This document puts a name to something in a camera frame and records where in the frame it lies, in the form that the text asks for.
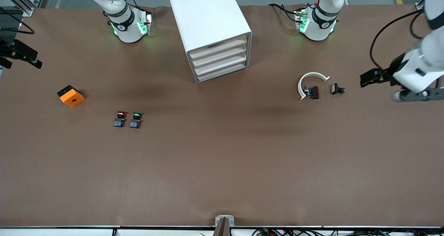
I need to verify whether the small brown component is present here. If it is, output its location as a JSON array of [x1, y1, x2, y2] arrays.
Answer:
[[304, 85, 319, 100]]

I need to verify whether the dark tapered pole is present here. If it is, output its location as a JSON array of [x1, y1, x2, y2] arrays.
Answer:
[[213, 218, 231, 236]]

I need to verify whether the grey metal bracket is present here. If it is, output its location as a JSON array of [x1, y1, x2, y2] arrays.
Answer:
[[215, 215, 235, 227]]

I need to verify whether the brown table mat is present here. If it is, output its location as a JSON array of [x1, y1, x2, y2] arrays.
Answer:
[[0, 4, 444, 228]]

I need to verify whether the black arm base cable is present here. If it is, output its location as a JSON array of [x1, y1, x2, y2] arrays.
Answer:
[[269, 3, 299, 24]]

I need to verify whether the red push button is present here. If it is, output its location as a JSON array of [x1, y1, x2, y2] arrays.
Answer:
[[114, 110, 126, 128]]

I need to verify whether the orange box with hole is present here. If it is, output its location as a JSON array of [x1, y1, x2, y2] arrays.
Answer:
[[57, 85, 85, 108]]

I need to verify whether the green push button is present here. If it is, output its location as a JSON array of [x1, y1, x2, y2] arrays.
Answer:
[[129, 111, 143, 129]]

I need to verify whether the white curved plastic part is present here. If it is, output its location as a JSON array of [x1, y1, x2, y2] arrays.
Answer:
[[298, 72, 330, 101]]

